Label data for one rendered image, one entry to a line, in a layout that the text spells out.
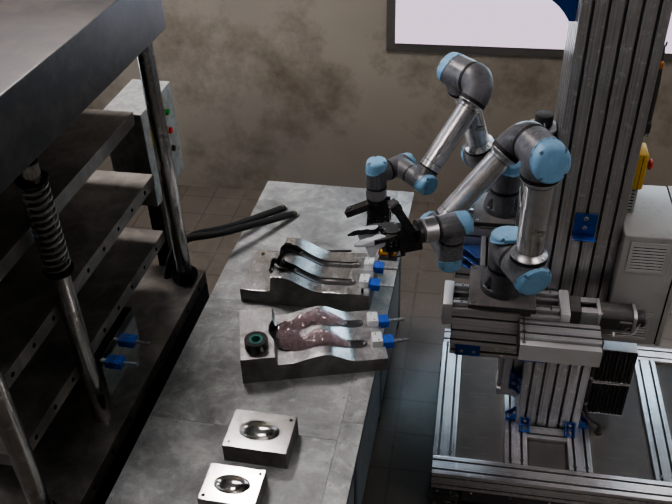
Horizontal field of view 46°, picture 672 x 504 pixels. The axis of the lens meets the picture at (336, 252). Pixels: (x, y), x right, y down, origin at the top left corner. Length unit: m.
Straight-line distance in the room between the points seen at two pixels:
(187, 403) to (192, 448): 0.20
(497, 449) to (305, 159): 2.46
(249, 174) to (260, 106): 0.51
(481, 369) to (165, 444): 1.59
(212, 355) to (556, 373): 1.33
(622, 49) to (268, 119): 2.91
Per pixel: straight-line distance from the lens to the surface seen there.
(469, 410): 3.47
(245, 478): 2.42
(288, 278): 2.96
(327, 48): 4.71
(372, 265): 3.03
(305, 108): 4.90
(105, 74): 2.40
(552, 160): 2.29
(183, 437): 2.63
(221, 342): 2.92
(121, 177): 3.00
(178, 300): 3.16
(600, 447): 3.44
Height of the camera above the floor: 2.75
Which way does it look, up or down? 36 degrees down
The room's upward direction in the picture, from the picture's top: 2 degrees counter-clockwise
